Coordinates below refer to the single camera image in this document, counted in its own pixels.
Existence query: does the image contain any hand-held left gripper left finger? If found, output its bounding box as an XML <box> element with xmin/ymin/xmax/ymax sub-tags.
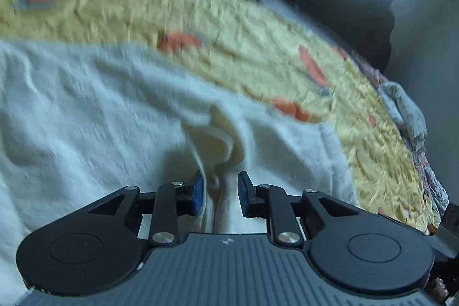
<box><xmin>88</xmin><ymin>170</ymin><xmax>206</xmax><ymax>249</ymax></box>

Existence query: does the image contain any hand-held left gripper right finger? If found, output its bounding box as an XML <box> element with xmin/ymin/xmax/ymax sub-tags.
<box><xmin>237</xmin><ymin>171</ymin><xmax>360</xmax><ymax>250</ymax></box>

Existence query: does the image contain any white towel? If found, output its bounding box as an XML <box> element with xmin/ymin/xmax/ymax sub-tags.
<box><xmin>0</xmin><ymin>40</ymin><xmax>361</xmax><ymax>303</ymax></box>

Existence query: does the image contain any brown floral cloth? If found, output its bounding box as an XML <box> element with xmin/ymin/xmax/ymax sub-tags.
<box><xmin>355</xmin><ymin>53</ymin><xmax>450</xmax><ymax>210</ymax></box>

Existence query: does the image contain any light patterned cloth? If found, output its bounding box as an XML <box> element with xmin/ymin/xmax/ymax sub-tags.
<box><xmin>376</xmin><ymin>81</ymin><xmax>428</xmax><ymax>151</ymax></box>

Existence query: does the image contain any yellow printed blanket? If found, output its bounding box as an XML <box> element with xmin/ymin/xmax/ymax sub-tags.
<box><xmin>0</xmin><ymin>0</ymin><xmax>443</xmax><ymax>237</ymax></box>

